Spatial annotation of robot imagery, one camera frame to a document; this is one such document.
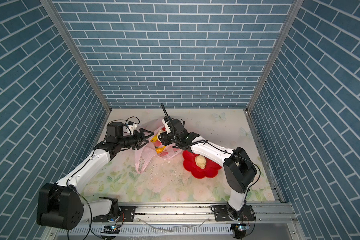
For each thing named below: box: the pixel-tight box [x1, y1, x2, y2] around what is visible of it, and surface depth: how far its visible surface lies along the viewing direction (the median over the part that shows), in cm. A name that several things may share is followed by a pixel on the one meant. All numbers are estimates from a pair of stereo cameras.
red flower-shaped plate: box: [182, 150, 222, 179], surface depth 88 cm
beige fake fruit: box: [195, 154, 207, 169], surface depth 88 cm
